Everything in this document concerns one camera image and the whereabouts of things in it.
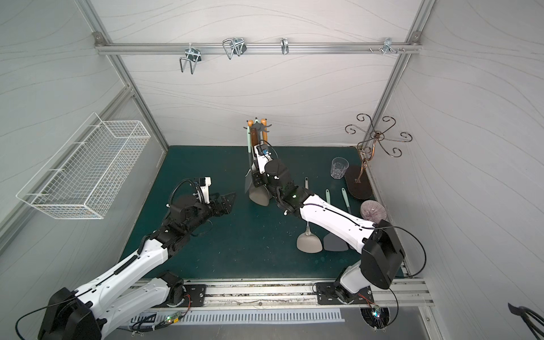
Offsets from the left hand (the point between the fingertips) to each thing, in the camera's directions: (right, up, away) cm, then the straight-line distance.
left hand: (228, 194), depth 78 cm
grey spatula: (+5, +5, +18) cm, 19 cm away
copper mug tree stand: (+58, +6, +24) cm, 63 cm away
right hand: (+11, +13, -3) cm, 17 cm away
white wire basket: (-46, +8, -8) cm, 47 cm away
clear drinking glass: (+50, +10, +30) cm, 59 cm away
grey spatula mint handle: (+51, -5, +21) cm, 55 cm away
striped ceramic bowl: (+61, -10, +16) cm, 64 cm away
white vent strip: (+5, -40, -7) cm, 41 cm away
